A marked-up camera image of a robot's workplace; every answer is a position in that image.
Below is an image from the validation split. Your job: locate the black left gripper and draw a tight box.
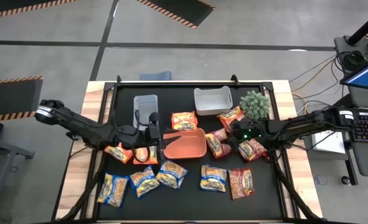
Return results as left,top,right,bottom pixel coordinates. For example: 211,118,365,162
143,123,182,149

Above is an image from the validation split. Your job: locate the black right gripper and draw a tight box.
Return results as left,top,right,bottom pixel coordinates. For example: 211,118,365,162
225,123,244,154

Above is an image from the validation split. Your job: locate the red roast beef ramen pack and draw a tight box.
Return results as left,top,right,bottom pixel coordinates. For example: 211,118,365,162
237,138,268,162
209,128,229,141
227,167,255,200
204,133,232,160

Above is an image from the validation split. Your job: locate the orange chicken ramen pack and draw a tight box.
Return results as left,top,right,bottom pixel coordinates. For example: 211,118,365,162
133,144,159,166
103,142,134,165
171,111,199,132
217,105,246,134

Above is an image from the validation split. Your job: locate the orange plastic bin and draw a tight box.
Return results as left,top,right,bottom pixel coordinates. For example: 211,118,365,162
163,128,208,161

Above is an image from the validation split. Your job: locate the blue soy sauce ramen pack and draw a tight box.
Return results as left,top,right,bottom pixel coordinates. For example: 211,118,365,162
129,165,161,199
155,159,189,190
97,172,130,208
199,164,228,193

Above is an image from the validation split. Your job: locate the translucent grey plastic bin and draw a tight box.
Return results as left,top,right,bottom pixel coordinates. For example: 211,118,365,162
133,94,159,131

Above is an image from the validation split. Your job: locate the green artificial potted plant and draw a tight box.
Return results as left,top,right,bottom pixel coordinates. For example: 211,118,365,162
239,90,271,121

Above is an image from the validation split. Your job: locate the white plastic bin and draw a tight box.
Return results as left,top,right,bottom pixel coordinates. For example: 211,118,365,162
193,85,234,116

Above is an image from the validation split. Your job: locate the blue grey seat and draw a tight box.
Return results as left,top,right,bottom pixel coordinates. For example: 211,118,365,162
139,70,172,82

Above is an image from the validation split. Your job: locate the clear round floor disc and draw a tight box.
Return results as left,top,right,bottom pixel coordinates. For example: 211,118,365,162
314,174,328,186

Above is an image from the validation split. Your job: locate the black hazard-striped floor mat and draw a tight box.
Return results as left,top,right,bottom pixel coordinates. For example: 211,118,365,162
136,0,216,30
0,75,44,122
0,0,78,21

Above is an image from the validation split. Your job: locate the grey pole base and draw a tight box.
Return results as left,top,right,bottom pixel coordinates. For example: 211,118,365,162
333,34,368,63

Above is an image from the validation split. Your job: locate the black pole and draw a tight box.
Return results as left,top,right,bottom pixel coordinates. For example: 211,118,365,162
346,8,368,47

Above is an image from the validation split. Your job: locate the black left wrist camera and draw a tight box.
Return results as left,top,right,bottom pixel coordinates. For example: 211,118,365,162
148,111,161,126

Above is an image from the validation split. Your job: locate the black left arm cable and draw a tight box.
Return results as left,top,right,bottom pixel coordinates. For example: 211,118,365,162
134,108,150,128

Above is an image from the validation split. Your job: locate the yellow cable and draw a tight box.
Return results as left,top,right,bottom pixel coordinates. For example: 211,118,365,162
291,57,339,108

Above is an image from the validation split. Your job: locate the coiled black cable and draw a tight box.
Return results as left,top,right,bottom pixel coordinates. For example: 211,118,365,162
339,49,367,73

